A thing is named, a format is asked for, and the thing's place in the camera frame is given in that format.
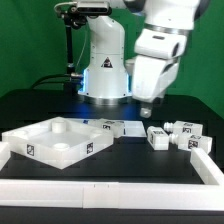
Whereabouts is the black camera on stand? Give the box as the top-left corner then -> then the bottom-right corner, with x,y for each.
54,0 -> 112,95

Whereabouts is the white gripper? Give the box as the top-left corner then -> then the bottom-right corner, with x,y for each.
132,55 -> 179,118

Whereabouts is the white tag base sheet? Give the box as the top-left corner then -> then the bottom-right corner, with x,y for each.
74,118 -> 146,137

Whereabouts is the black cable bundle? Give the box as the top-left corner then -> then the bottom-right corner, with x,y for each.
29,73 -> 84,91

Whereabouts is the white square tabletop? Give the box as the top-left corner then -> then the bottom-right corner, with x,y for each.
2,117 -> 114,169

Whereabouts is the white U-shaped fence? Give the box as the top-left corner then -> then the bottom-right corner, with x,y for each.
0,148 -> 224,211

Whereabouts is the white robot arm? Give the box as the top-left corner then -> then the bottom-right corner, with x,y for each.
84,0 -> 211,118

